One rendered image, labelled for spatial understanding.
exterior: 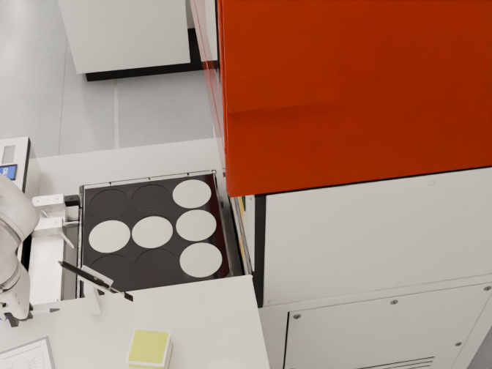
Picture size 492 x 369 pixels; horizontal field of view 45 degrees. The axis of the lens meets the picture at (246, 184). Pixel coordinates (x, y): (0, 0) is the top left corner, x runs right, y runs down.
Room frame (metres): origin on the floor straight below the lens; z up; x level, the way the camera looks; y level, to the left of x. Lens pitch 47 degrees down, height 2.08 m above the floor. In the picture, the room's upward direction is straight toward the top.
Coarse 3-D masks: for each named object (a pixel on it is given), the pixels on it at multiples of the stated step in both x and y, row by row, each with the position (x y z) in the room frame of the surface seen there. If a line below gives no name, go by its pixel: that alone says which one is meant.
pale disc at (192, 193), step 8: (184, 184) 1.09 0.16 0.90; (192, 184) 1.09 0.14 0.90; (200, 184) 1.09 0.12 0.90; (176, 192) 1.07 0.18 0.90; (184, 192) 1.07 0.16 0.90; (192, 192) 1.07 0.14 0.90; (200, 192) 1.07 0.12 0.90; (208, 192) 1.07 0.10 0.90; (176, 200) 1.04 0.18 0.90; (184, 200) 1.04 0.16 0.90; (192, 200) 1.04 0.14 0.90; (200, 200) 1.04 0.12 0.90; (208, 200) 1.04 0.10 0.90
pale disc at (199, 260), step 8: (192, 248) 0.88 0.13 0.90; (200, 248) 0.88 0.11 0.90; (208, 248) 0.88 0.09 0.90; (216, 248) 0.88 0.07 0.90; (184, 256) 0.86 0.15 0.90; (192, 256) 0.86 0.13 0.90; (200, 256) 0.86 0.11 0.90; (208, 256) 0.86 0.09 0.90; (216, 256) 0.86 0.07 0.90; (184, 264) 0.83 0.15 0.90; (192, 264) 0.83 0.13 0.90; (200, 264) 0.83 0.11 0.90; (208, 264) 0.83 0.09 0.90; (216, 264) 0.83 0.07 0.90; (192, 272) 0.81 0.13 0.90; (200, 272) 0.81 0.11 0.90; (208, 272) 0.81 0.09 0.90
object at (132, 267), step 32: (96, 192) 1.07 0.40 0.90; (128, 192) 1.07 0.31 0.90; (160, 192) 1.07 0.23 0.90; (96, 224) 0.96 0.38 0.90; (128, 224) 0.96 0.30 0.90; (96, 256) 0.86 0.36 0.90; (128, 256) 0.86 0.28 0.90; (160, 256) 0.86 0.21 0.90; (224, 256) 0.86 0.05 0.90; (128, 288) 0.77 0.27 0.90
